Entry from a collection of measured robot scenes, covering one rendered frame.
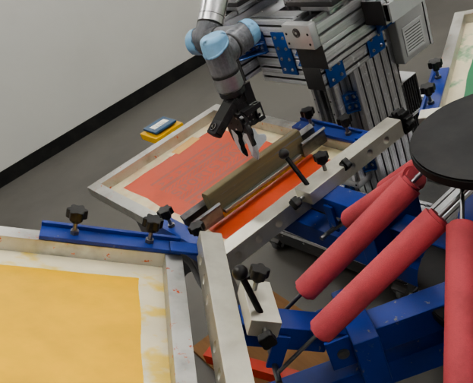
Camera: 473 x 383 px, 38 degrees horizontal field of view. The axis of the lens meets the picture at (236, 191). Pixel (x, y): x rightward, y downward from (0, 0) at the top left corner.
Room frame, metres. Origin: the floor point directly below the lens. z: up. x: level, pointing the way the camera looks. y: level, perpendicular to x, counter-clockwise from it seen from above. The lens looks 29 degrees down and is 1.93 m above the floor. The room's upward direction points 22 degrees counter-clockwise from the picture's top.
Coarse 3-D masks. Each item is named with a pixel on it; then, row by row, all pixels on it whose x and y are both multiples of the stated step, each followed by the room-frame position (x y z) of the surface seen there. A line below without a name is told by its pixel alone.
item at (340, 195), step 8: (336, 192) 1.41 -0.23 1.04; (344, 192) 1.40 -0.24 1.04; (352, 192) 1.39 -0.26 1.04; (360, 192) 1.37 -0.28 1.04; (320, 200) 1.42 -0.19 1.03; (328, 200) 1.40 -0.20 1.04; (336, 200) 1.38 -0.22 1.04; (344, 200) 1.37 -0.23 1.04; (352, 200) 1.35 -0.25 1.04; (320, 208) 1.43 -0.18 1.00; (336, 208) 1.37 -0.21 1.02; (344, 208) 1.35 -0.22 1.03; (336, 216) 1.38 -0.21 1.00
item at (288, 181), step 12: (228, 132) 2.18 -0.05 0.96; (192, 144) 2.20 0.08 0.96; (204, 144) 2.16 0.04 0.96; (264, 144) 1.98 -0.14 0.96; (180, 156) 2.15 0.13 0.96; (312, 156) 1.79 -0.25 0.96; (300, 168) 1.75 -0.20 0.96; (312, 168) 1.72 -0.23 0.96; (276, 180) 1.73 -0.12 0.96; (288, 180) 1.71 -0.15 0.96; (300, 180) 1.68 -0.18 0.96; (276, 192) 1.67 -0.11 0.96
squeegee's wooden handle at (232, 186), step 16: (272, 144) 1.75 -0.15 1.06; (288, 144) 1.75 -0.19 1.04; (256, 160) 1.70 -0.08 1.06; (272, 160) 1.72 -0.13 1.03; (240, 176) 1.67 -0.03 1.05; (256, 176) 1.69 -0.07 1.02; (208, 192) 1.63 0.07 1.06; (224, 192) 1.64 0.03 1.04; (240, 192) 1.66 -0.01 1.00; (208, 208) 1.63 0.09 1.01
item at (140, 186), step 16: (176, 160) 2.12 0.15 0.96; (144, 176) 2.10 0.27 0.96; (160, 176) 2.05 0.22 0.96; (144, 192) 1.99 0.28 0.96; (160, 192) 1.94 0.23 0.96; (176, 208) 1.80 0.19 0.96; (240, 208) 1.66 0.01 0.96; (256, 208) 1.63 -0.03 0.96; (224, 224) 1.61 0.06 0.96; (240, 224) 1.58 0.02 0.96
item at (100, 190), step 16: (208, 112) 2.33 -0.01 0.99; (192, 128) 2.28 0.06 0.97; (272, 128) 2.04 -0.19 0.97; (288, 128) 1.96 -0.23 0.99; (160, 144) 2.22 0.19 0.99; (176, 144) 2.25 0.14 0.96; (336, 144) 1.77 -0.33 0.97; (128, 160) 2.20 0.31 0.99; (144, 160) 2.18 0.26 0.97; (112, 176) 2.13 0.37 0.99; (96, 192) 2.05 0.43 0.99; (112, 192) 2.00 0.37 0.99; (128, 208) 1.85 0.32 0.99; (144, 208) 1.81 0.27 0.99
